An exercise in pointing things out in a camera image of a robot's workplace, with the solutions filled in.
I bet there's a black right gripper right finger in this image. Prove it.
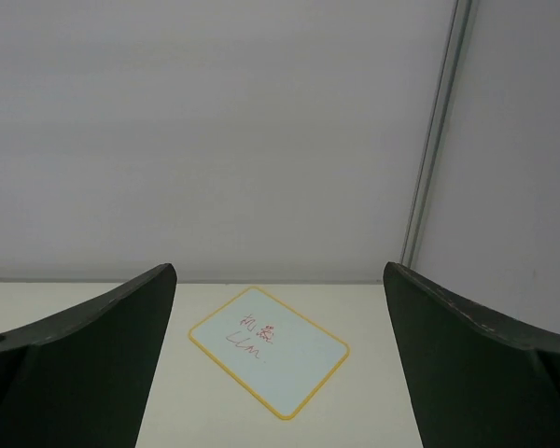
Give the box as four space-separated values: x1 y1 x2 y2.
383 262 560 447

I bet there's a yellow framed whiteboard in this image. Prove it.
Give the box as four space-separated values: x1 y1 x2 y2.
188 286 350 420

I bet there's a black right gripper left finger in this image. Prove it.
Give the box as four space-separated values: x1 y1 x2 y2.
0 263 176 448

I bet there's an aluminium corner post right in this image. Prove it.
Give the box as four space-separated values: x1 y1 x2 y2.
400 0 476 269

